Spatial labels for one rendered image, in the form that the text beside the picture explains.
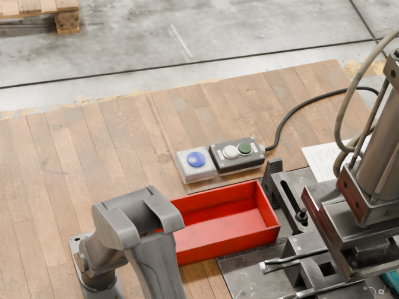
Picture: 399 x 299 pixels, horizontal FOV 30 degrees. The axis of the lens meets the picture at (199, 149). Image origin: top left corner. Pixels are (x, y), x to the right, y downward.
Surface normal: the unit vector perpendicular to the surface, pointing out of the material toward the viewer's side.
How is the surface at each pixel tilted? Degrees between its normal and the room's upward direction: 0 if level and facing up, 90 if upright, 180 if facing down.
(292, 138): 0
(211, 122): 0
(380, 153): 90
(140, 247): 37
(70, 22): 90
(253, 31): 0
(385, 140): 90
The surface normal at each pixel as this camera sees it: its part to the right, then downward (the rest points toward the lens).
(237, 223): 0.11, -0.63
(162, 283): 0.36, -0.07
